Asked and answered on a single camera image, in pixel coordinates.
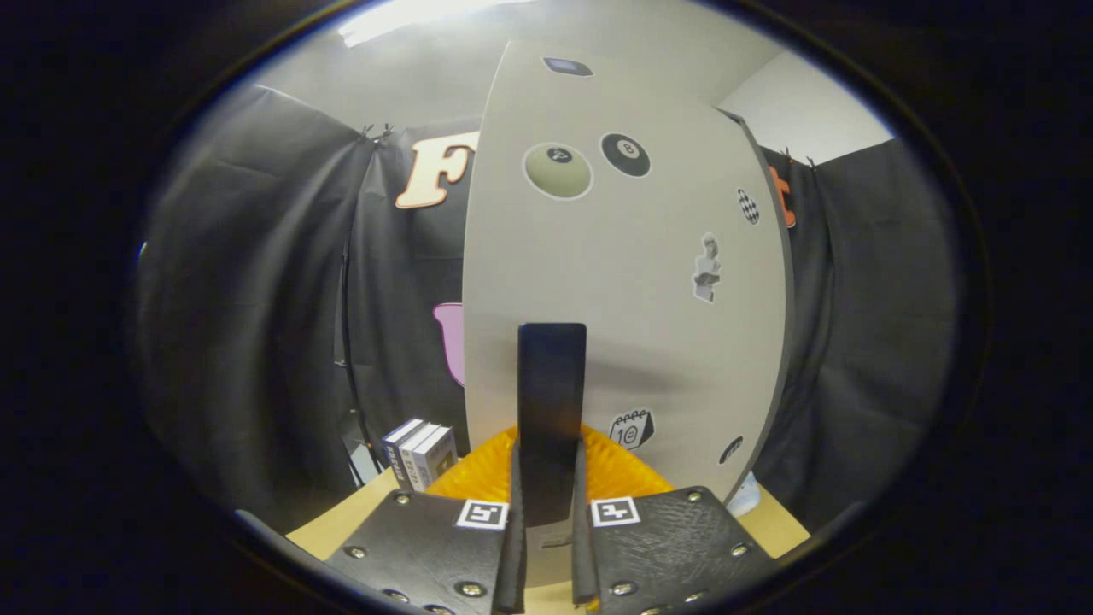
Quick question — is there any grey cabinet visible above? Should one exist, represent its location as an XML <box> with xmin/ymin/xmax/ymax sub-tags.
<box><xmin>716</xmin><ymin>107</ymin><xmax>799</xmax><ymax>505</ymax></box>

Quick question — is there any black door handle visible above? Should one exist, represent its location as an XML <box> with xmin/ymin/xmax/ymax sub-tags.
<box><xmin>517</xmin><ymin>323</ymin><xmax>588</xmax><ymax>528</ymax></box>

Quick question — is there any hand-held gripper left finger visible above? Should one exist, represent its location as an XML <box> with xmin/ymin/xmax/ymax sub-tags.
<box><xmin>324</xmin><ymin>425</ymin><xmax>529</xmax><ymax>615</ymax></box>

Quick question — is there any white cabinet door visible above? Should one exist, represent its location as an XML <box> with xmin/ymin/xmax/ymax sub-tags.
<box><xmin>461</xmin><ymin>38</ymin><xmax>791</xmax><ymax>590</ymax></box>

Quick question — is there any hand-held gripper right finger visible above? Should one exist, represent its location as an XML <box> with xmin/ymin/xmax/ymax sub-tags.
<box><xmin>570</xmin><ymin>423</ymin><xmax>782</xmax><ymax>615</ymax></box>

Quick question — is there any black backdrop cloth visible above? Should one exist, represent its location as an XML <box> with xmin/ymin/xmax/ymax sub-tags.
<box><xmin>137</xmin><ymin>84</ymin><xmax>957</xmax><ymax>530</ymax></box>

